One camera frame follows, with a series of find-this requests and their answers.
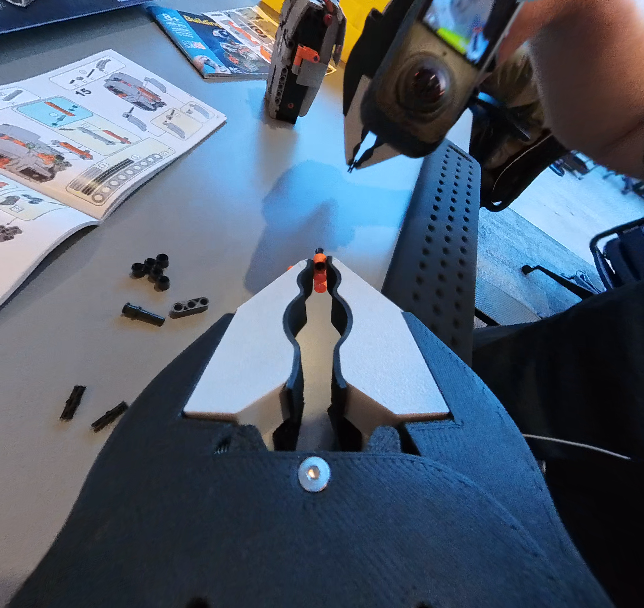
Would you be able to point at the closed blue building manual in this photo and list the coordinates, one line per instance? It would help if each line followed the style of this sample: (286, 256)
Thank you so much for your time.
(211, 44)

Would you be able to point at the black office chair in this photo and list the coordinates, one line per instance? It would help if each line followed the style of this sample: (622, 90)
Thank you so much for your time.
(619, 256)

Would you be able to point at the open instruction booklet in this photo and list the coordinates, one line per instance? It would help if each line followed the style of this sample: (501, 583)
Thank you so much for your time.
(126, 125)

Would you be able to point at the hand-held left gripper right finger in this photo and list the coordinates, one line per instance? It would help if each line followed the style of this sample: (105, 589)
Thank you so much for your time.
(387, 366)

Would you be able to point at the black long axle pin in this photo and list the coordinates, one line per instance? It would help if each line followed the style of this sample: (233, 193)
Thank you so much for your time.
(143, 314)

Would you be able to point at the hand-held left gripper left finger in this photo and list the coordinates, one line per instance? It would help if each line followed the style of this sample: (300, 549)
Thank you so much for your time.
(241, 366)

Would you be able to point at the grey toy brick assembly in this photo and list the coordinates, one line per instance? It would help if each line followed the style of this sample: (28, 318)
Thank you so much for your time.
(297, 64)

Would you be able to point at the black five-hole connector brick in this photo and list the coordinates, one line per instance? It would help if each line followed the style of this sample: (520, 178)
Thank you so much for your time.
(151, 271)

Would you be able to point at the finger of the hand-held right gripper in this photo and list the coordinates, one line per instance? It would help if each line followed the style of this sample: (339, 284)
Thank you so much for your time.
(382, 154)
(358, 115)

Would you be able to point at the grey desk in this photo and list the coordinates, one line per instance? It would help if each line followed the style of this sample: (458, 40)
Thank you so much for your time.
(251, 190)

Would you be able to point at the grey three-hole brick beam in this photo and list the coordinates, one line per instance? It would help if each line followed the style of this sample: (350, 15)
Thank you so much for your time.
(188, 307)

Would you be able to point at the person's right forearm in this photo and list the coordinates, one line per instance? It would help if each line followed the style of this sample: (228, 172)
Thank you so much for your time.
(578, 64)

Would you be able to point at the orange toy brick beam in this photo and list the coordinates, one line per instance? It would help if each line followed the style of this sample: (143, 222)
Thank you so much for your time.
(319, 276)

